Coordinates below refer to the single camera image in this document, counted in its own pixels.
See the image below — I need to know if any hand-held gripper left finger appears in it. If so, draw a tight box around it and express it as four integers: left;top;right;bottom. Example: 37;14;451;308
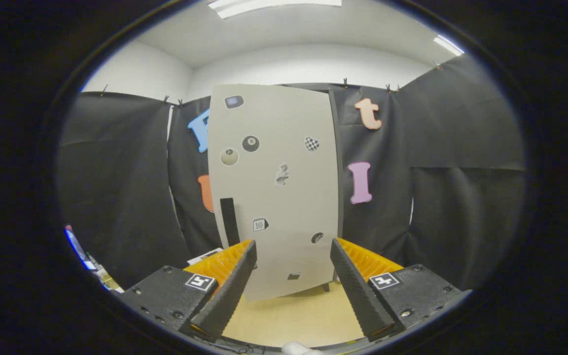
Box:
119;239;258;343

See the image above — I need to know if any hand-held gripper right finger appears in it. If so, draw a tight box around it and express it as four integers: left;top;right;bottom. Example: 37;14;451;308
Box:
330;237;473;343

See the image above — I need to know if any black cabinet door handle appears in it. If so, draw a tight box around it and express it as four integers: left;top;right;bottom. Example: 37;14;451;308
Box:
220;198;241;247

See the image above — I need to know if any light grey shoe cabinet door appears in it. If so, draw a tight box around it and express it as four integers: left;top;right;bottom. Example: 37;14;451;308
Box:
207;83;340;302

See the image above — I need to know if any white book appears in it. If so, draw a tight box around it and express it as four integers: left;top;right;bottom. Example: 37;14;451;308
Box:
187;248;224;266

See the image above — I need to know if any blue and white clutter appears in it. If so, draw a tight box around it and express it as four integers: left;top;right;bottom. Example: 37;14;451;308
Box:
64;224;124;294

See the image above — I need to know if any black backdrop cloth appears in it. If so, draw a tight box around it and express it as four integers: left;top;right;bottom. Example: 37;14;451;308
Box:
56;53;527;291

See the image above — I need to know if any long ceiling light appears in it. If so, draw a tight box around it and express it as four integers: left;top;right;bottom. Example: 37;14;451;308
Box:
208;0;343;19

